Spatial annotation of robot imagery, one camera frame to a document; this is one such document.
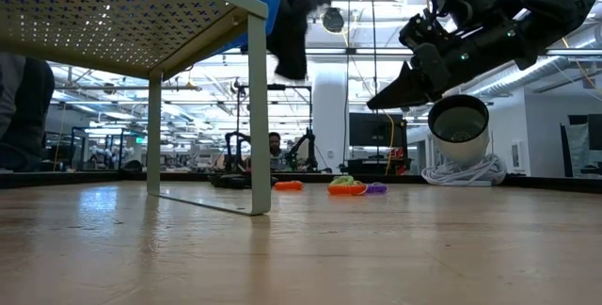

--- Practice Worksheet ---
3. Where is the pale green perforated metal shelf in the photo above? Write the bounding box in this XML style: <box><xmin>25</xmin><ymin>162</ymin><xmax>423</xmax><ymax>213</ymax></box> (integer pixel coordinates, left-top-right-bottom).
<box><xmin>0</xmin><ymin>0</ymin><xmax>273</xmax><ymax>217</ymax></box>

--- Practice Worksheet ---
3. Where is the person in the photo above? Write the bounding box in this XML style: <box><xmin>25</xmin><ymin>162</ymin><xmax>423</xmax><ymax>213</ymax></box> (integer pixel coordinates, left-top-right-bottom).
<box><xmin>0</xmin><ymin>52</ymin><xmax>56</xmax><ymax>173</ymax></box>
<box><xmin>266</xmin><ymin>131</ymin><xmax>284</xmax><ymax>172</ymax></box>

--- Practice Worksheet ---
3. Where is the orange coil wristband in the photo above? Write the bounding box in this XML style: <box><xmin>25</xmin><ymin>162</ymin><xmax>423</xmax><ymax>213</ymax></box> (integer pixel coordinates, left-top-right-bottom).
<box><xmin>326</xmin><ymin>183</ymin><xmax>370</xmax><ymax>197</ymax></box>
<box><xmin>273</xmin><ymin>180</ymin><xmax>305</xmax><ymax>192</ymax></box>

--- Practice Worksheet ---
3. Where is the black hanging cable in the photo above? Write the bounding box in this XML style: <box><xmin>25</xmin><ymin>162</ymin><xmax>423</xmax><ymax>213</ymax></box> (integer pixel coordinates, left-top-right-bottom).
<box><xmin>368</xmin><ymin>0</ymin><xmax>380</xmax><ymax>174</ymax></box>
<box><xmin>344</xmin><ymin>0</ymin><xmax>353</xmax><ymax>165</ymax></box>

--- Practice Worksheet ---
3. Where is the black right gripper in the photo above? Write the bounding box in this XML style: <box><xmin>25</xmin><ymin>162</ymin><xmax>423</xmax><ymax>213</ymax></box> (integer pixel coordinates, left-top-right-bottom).
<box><xmin>366</xmin><ymin>12</ymin><xmax>476</xmax><ymax>111</ymax></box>

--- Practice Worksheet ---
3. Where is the white coiled cable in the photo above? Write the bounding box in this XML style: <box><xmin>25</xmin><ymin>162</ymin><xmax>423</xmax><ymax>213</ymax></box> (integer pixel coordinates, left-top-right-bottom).
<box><xmin>420</xmin><ymin>152</ymin><xmax>509</xmax><ymax>188</ymax></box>

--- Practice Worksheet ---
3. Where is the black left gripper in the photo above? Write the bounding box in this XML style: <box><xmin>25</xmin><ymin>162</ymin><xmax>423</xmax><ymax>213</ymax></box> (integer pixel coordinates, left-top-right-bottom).
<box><xmin>266</xmin><ymin>0</ymin><xmax>333</xmax><ymax>82</ymax></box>

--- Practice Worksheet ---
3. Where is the yellow hanging cable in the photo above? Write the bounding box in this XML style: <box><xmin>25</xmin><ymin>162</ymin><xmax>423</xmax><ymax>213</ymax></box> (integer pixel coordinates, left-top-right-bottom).
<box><xmin>381</xmin><ymin>110</ymin><xmax>397</xmax><ymax>176</ymax></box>

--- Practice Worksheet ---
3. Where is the black aluminium table frame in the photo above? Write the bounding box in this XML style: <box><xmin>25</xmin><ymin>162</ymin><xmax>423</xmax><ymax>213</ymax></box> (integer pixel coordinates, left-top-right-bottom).
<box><xmin>0</xmin><ymin>169</ymin><xmax>602</xmax><ymax>194</ymax></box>

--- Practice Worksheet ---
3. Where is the background black rig frame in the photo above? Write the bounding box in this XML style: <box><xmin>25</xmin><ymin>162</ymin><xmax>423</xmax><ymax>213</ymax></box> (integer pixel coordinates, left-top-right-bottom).
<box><xmin>234</xmin><ymin>83</ymin><xmax>314</xmax><ymax>174</ymax></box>

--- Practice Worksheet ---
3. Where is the black monitor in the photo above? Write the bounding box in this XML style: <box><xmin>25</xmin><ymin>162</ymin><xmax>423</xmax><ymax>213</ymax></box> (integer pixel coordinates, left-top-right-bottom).
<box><xmin>348</xmin><ymin>113</ymin><xmax>408</xmax><ymax>149</ymax></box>

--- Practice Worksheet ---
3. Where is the black ceiling cable reel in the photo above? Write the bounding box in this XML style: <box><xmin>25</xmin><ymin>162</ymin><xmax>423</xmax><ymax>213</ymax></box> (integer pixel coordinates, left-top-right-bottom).
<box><xmin>320</xmin><ymin>7</ymin><xmax>346</xmax><ymax>35</ymax></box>

